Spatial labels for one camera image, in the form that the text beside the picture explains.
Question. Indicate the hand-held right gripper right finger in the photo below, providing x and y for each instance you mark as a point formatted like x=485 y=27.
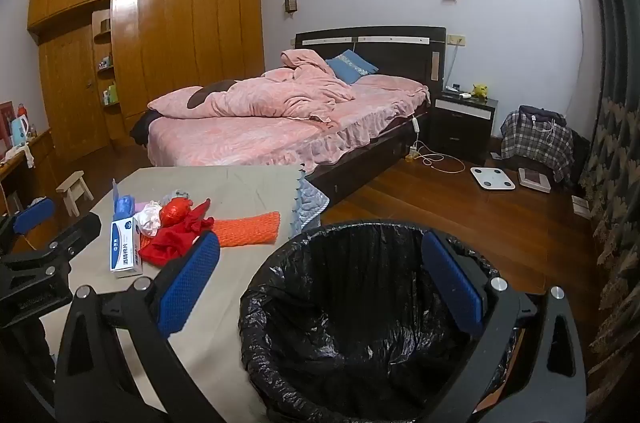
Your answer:
x=452 y=283

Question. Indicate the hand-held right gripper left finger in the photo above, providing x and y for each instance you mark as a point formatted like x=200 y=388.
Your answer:
x=190 y=283

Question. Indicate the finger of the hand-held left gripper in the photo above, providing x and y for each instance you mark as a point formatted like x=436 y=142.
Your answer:
x=77 y=230
x=32 y=214

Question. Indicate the red glove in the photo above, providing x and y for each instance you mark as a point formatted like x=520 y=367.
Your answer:
x=165 y=245

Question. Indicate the blue plastic bag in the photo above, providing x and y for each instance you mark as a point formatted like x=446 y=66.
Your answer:
x=122 y=205

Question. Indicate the white and blue box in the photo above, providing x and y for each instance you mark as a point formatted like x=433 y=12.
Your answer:
x=125 y=253

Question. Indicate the white plastic bag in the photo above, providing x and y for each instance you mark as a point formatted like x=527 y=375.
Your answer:
x=147 y=220

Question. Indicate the red-orange plastic bag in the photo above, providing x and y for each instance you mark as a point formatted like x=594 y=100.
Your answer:
x=175 y=212

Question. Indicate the orange foam net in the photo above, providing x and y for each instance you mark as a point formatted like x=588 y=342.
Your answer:
x=250 y=228

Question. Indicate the grey cloth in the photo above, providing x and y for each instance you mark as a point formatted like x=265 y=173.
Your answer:
x=181 y=195

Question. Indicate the black lined trash bin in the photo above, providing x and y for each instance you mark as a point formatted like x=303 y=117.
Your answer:
x=350 y=303

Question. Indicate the small wooden stool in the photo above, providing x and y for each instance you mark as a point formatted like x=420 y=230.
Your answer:
x=72 y=179

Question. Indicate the white hanging cloth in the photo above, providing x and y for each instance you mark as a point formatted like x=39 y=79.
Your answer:
x=30 y=158

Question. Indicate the wooden desk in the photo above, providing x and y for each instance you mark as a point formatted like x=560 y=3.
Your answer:
x=40 y=148

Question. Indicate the light blue kettle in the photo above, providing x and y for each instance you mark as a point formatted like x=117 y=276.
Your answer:
x=20 y=130

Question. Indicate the beige tablecloth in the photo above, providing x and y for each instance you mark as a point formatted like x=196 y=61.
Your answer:
x=240 y=193

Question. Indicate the red bottle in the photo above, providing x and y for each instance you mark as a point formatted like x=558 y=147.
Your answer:
x=21 y=109

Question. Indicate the white bathroom scale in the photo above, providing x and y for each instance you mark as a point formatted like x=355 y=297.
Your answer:
x=492 y=178

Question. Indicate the black cloth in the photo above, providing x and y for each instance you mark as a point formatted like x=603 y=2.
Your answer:
x=142 y=128

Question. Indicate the pink and white scale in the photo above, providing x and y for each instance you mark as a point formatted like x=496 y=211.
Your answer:
x=534 y=179

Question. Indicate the light blue quilted cloth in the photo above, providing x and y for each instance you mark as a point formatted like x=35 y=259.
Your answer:
x=310 y=208

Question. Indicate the pink bed sheet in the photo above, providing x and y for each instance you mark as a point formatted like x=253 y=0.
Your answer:
x=240 y=143

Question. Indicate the white flat box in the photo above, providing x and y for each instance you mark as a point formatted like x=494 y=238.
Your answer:
x=581 y=206

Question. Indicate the dark nightstand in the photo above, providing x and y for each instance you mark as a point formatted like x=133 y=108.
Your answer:
x=460 y=133

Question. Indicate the plaid cloth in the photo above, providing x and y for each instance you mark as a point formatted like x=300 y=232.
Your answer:
x=530 y=143

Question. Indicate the white power strip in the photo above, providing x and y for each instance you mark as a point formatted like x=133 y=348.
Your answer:
x=416 y=126

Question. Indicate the yellow plush toy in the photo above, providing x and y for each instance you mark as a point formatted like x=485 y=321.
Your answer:
x=480 y=91

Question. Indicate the pink duvet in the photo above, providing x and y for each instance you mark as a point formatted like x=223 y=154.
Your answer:
x=260 y=98

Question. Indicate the dark patterned curtain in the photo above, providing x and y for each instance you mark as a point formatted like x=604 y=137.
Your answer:
x=615 y=153

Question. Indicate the pink pillow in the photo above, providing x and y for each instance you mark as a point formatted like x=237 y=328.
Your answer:
x=390 y=82

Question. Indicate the wooden wardrobe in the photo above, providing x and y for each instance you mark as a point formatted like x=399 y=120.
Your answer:
x=200 y=43

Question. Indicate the blue pillow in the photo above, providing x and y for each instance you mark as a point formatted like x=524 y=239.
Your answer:
x=350 y=65

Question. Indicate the dark wooden bed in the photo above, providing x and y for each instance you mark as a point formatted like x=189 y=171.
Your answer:
x=400 y=45

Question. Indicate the red photo frame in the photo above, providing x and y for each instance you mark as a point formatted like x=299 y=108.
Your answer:
x=6 y=123

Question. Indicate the wall socket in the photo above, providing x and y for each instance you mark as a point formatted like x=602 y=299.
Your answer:
x=456 y=39

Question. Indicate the small wall lamp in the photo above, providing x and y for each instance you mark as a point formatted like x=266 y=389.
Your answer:
x=290 y=4

